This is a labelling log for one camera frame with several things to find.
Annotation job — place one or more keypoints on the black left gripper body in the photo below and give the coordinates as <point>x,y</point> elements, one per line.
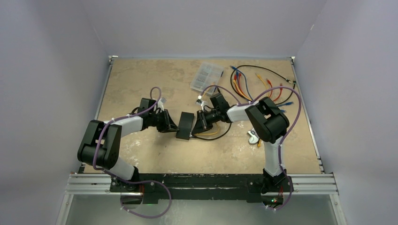
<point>159,121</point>

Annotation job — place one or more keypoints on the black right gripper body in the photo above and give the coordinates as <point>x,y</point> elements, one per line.
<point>212,116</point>

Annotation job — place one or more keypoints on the black network switch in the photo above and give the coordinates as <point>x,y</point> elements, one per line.
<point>185,125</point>

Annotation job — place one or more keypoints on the clear plastic parts box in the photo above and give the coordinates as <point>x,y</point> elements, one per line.
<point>207,74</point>

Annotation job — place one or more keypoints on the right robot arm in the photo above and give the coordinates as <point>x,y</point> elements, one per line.
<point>269,123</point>

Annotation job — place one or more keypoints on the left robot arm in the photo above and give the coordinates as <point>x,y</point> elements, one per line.
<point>101,142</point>

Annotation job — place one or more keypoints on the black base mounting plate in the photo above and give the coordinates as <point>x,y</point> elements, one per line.
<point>251,188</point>

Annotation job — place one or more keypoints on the aluminium frame rail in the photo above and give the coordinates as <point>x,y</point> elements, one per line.
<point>99,184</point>

